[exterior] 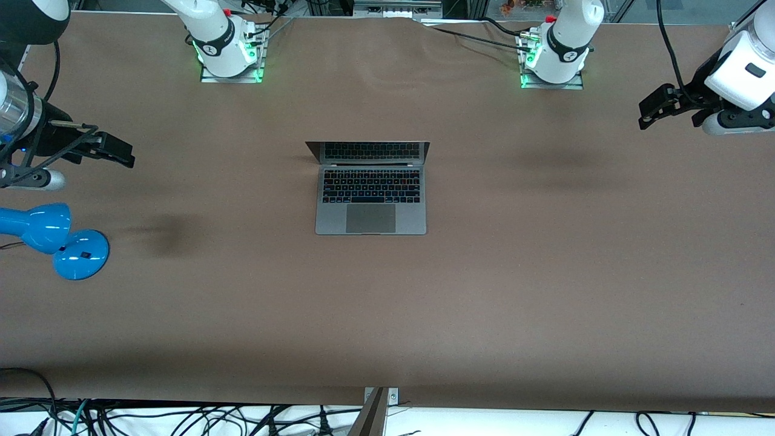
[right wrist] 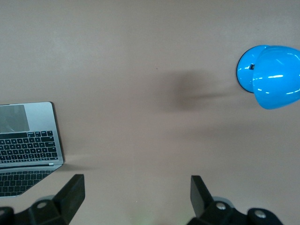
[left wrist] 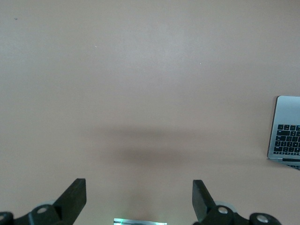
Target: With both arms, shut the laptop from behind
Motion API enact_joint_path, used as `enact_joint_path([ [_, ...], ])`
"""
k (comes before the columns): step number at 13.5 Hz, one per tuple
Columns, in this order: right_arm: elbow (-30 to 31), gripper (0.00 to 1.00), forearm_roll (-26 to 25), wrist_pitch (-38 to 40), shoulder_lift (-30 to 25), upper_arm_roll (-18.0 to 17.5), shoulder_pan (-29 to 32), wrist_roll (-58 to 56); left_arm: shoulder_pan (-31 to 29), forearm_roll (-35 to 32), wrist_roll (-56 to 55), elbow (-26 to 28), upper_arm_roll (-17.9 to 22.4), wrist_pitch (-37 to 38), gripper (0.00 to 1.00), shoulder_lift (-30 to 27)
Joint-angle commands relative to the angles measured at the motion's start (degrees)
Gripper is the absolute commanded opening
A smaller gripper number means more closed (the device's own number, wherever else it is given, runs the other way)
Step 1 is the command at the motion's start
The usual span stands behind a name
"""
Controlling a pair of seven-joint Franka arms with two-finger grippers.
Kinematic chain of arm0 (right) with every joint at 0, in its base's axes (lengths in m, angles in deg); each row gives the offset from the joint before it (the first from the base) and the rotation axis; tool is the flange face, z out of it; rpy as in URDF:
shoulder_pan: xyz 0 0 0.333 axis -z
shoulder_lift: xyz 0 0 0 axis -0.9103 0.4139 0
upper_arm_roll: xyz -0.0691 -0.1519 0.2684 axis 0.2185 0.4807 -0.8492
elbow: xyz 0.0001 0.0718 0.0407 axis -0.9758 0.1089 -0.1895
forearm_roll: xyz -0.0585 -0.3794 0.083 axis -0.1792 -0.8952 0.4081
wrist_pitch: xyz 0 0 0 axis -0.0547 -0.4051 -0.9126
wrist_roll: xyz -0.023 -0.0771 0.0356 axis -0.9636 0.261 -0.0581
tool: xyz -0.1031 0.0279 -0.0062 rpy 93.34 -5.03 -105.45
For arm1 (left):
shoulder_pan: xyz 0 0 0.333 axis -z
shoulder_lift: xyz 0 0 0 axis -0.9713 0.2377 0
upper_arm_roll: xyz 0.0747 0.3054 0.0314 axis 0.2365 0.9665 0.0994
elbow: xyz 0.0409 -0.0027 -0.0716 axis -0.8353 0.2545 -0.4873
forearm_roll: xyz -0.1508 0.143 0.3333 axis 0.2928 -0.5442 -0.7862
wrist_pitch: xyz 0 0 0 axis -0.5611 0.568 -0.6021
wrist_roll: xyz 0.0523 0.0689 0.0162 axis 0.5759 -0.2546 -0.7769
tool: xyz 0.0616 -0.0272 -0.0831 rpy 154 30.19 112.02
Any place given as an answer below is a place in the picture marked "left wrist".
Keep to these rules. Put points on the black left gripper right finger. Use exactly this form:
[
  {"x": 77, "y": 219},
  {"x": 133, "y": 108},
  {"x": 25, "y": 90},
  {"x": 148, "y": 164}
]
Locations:
[{"x": 204, "y": 206}]

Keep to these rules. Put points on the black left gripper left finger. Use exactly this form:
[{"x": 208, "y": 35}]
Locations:
[{"x": 68, "y": 206}]

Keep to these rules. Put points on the silver laptop with black keyboard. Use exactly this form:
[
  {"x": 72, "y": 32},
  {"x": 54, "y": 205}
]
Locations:
[{"x": 287, "y": 110}]

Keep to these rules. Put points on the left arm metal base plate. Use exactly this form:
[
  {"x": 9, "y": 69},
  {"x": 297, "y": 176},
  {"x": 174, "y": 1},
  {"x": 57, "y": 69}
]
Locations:
[{"x": 140, "y": 222}]

